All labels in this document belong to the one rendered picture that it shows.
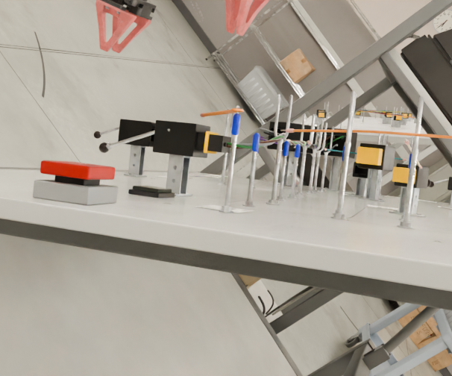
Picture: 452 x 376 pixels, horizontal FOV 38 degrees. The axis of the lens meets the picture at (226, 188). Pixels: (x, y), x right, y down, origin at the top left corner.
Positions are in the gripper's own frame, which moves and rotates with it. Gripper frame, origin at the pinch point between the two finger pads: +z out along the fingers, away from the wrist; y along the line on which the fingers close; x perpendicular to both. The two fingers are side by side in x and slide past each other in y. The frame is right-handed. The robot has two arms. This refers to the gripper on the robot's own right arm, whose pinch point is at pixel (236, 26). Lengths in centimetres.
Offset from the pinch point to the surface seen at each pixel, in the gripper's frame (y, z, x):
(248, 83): 272, -9, -661
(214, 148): -0.9, 14.3, -1.0
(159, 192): 1.5, 20.3, 5.2
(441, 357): -31, 250, -767
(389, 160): -12, 12, -58
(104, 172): -0.3, 17.4, 19.9
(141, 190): 3.6, 20.8, 5.5
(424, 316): -26, 43, -77
